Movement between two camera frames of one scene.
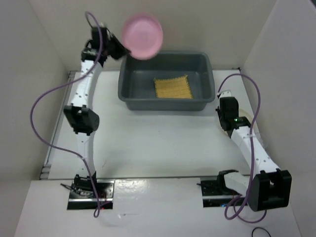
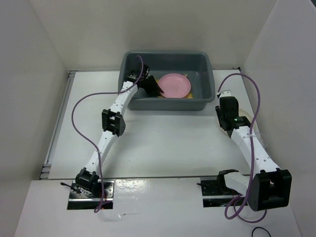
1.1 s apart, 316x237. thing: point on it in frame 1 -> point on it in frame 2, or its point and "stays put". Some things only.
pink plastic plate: (142, 34) -> (175, 85)
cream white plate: (241, 113) stays put
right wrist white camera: (225, 94) stays put
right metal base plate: (215, 195) stays put
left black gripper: (122, 50) -> (151, 91)
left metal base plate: (82, 195) stays put
